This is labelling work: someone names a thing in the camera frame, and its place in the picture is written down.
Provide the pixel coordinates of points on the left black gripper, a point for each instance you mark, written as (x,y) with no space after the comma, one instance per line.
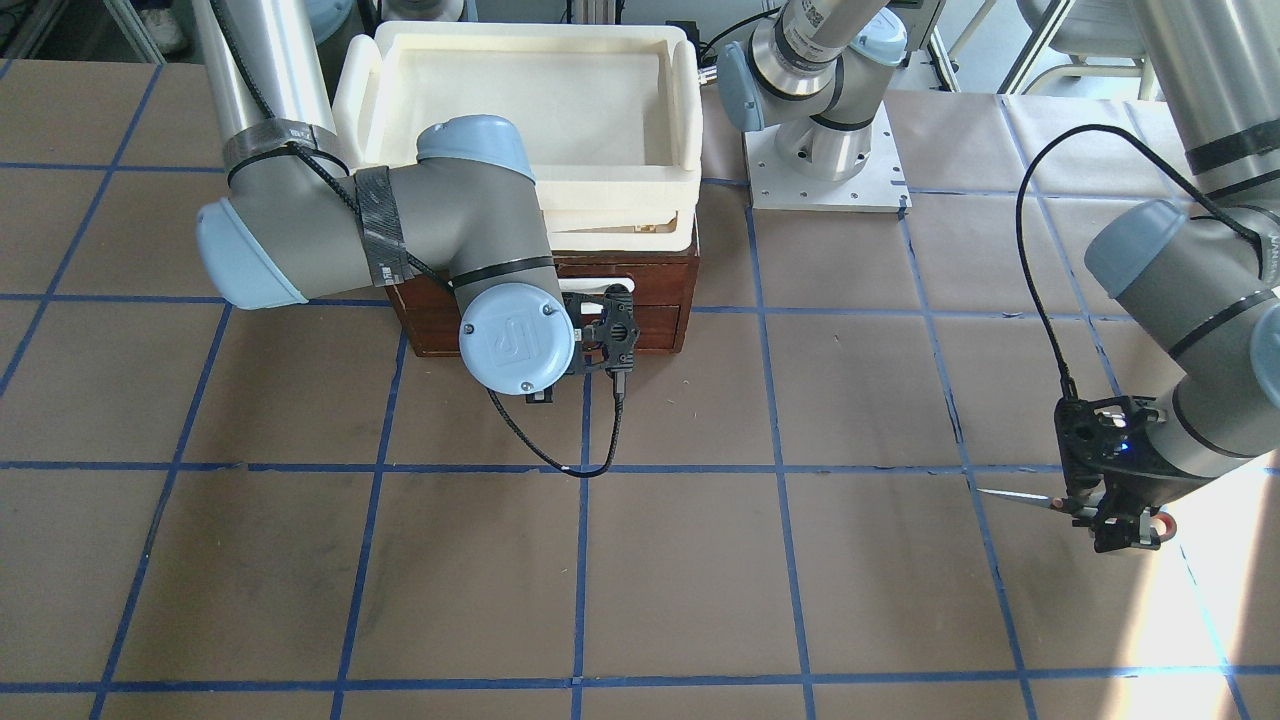
(1152,487)

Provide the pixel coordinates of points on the red grey handled scissors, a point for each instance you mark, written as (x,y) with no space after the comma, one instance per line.
(1084,512)

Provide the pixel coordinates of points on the brown wooden drawer box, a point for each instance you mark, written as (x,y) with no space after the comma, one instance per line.
(664,283)

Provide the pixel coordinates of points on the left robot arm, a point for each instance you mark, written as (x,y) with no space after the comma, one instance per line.
(1202,286)

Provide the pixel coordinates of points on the cream plastic tray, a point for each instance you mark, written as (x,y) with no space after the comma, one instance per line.
(610,117)

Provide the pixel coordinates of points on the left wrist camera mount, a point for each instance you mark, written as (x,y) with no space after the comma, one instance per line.
(1110,429)

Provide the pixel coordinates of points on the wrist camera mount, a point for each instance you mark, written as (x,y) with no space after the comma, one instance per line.
(1110,429)
(605,340)

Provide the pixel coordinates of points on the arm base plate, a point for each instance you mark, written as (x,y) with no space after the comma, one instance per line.
(802,166)

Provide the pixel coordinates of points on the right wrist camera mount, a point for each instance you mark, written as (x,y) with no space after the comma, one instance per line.
(605,340)

